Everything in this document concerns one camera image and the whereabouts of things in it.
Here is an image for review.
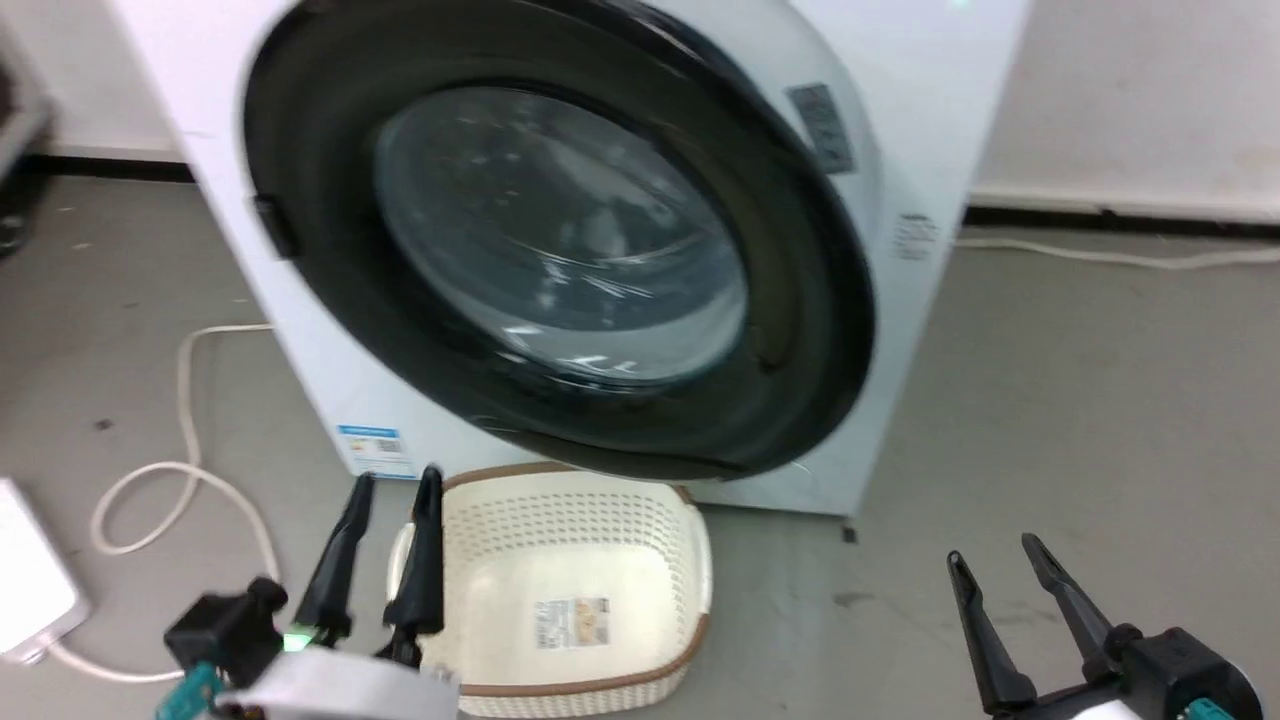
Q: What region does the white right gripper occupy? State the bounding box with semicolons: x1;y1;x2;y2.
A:
946;532;1143;720

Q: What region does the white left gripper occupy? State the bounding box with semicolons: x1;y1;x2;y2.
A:
214;464;462;720

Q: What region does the round black glass washer door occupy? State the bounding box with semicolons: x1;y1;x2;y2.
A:
243;0;878;483

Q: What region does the white front-load washing machine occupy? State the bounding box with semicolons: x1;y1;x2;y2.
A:
105;0;1031;518

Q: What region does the blue white energy label sticker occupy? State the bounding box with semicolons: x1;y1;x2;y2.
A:
337;425;417;481

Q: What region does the cream plastic laundry basket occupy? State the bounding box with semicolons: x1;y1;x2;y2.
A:
388;462;713;719

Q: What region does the paper label in basket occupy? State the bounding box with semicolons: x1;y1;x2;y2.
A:
537;597;611;650

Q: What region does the white power strip box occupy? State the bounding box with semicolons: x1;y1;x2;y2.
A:
0;477;92;663

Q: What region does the white text sticker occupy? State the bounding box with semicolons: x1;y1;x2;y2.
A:
892;212;942;264

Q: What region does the grey rectangular sticker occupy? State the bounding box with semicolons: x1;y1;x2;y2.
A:
786;83;857;177

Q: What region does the dark furniture piece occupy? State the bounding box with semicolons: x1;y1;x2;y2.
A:
0;28;53;257

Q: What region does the thick white floor cable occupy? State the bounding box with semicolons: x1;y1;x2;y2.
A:
40;322;282;687

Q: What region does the thin white cable by wall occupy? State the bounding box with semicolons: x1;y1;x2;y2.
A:
953;234;1280;272

